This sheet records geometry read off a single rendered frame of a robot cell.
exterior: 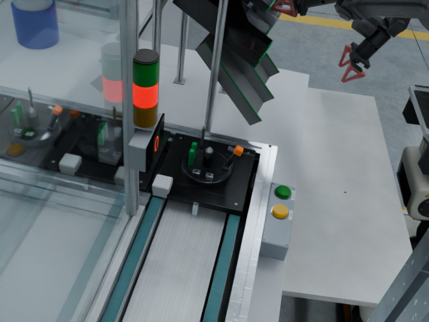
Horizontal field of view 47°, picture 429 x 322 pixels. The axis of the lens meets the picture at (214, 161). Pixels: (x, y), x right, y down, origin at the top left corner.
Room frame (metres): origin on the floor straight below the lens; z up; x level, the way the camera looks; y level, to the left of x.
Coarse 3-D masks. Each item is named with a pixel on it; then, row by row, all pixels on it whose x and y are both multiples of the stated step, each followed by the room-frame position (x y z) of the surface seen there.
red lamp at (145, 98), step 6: (156, 84) 0.77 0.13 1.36; (138, 90) 0.75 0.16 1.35; (144, 90) 0.75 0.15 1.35; (150, 90) 0.75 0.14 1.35; (156, 90) 0.77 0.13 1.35; (138, 96) 0.75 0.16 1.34; (144, 96) 0.75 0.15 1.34; (150, 96) 0.75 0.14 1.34; (156, 96) 0.77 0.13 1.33; (138, 102) 0.75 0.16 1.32; (144, 102) 0.75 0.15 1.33; (150, 102) 0.75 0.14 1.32; (156, 102) 0.77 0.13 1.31; (144, 108) 0.75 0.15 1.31
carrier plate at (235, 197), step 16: (176, 144) 1.03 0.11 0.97; (208, 144) 1.05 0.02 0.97; (224, 144) 1.06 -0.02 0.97; (176, 160) 0.97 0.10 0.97; (240, 160) 1.00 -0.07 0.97; (176, 176) 0.90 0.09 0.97; (240, 176) 0.94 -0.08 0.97; (176, 192) 0.85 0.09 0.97; (192, 192) 0.86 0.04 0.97; (208, 192) 0.87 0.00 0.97; (224, 192) 0.87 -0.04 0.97; (240, 192) 0.88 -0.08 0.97; (208, 208) 0.83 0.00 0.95; (224, 208) 0.82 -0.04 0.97; (240, 208) 0.83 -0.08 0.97
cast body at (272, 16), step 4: (276, 0) 1.34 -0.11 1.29; (280, 4) 1.35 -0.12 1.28; (256, 8) 1.36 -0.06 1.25; (256, 12) 1.35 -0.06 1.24; (260, 12) 1.34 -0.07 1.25; (268, 12) 1.34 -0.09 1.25; (272, 12) 1.34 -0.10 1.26; (276, 12) 1.33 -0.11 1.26; (260, 16) 1.34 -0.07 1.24; (264, 16) 1.34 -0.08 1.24; (268, 16) 1.34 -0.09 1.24; (272, 16) 1.34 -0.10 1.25; (276, 16) 1.34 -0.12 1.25; (268, 20) 1.34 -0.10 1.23; (272, 20) 1.34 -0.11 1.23; (276, 20) 1.33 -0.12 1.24; (272, 24) 1.34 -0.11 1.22
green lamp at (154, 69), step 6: (138, 66) 0.75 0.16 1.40; (144, 66) 0.75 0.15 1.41; (150, 66) 0.75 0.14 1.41; (156, 66) 0.76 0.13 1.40; (138, 72) 0.75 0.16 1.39; (144, 72) 0.75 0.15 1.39; (150, 72) 0.75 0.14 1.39; (156, 72) 0.76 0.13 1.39; (138, 78) 0.75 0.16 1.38; (144, 78) 0.75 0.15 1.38; (150, 78) 0.75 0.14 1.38; (156, 78) 0.76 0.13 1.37; (138, 84) 0.75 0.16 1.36; (144, 84) 0.75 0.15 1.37; (150, 84) 0.75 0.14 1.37
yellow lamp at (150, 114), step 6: (138, 108) 0.75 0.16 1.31; (150, 108) 0.75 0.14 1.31; (156, 108) 0.77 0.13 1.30; (138, 114) 0.75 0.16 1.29; (144, 114) 0.75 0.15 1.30; (150, 114) 0.75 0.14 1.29; (156, 114) 0.77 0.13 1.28; (138, 120) 0.75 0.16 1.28; (144, 120) 0.75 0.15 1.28; (150, 120) 0.75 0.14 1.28; (156, 120) 0.77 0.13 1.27; (144, 126) 0.75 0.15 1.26; (150, 126) 0.75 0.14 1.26
